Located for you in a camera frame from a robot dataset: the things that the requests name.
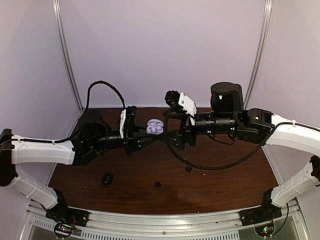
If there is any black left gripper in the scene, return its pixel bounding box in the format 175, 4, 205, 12
90, 121, 159, 157

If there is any lilac earbud charging case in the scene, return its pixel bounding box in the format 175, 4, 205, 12
146, 118, 164, 135

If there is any black oval charging case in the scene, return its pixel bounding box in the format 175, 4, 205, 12
100, 172, 114, 186

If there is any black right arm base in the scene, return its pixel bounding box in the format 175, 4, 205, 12
239, 189, 282, 226

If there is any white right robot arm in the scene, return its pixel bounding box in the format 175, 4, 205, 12
163, 82, 320, 221

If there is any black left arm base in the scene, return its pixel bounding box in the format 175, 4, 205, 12
45, 188, 89, 227

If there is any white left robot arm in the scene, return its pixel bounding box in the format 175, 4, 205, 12
0, 106, 164, 222

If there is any black earbud right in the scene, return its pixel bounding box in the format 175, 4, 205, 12
185, 166, 193, 173

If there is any black earbud small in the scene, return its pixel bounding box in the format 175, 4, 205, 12
154, 182, 161, 188

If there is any left circuit board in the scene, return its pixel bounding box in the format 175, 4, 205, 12
53, 223, 76, 238

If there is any circuit board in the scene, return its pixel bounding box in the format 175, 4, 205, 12
53, 223, 76, 238
254, 223, 275, 238

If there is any right circuit board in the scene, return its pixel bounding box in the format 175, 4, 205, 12
254, 223, 275, 238

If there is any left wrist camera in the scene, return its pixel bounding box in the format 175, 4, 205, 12
119, 105, 137, 140

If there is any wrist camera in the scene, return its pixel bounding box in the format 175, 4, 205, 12
119, 105, 137, 140
164, 90, 197, 126

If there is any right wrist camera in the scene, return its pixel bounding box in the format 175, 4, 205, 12
164, 90, 197, 126

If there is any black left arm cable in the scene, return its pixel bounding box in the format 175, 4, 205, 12
57, 80, 126, 145

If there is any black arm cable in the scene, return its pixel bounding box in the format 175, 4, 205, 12
162, 107, 273, 171
57, 80, 126, 145

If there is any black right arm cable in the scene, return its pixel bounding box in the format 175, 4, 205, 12
162, 107, 273, 171

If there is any left aluminium frame post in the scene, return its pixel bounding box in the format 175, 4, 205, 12
52, 0, 84, 111

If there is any aluminium frame post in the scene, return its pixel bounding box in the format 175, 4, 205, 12
243, 0, 273, 109
52, 0, 84, 111

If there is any right aluminium frame post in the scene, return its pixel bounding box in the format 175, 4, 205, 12
243, 0, 273, 109

